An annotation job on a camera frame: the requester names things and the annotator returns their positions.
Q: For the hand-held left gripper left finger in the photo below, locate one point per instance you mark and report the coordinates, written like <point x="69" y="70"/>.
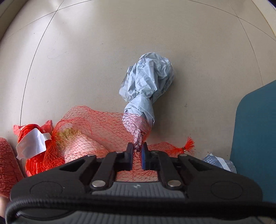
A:
<point x="130" y="155"/>

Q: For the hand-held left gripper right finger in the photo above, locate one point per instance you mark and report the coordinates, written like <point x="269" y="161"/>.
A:
<point x="144" y="157"/>

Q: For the red mesh bag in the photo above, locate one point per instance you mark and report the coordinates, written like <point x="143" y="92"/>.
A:
<point x="97" y="120"/>

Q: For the grey plastic bag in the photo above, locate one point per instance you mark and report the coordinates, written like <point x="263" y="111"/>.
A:
<point x="148" y="75"/>

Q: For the red plastic bag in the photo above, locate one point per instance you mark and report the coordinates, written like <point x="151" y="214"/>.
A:
<point x="34" y="163"/>

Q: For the teal plastic bin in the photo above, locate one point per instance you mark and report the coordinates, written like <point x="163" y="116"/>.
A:
<point x="254" y="140"/>

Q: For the small silver snack wrapper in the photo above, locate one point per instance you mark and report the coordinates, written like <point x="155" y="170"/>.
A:
<point x="217" y="162"/>

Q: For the white curled paper piece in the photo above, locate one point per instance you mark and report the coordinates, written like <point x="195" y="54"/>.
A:
<point x="32" y="140"/>

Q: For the red fuzzy cloth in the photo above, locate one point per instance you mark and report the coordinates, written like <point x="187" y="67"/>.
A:
<point x="8" y="168"/>

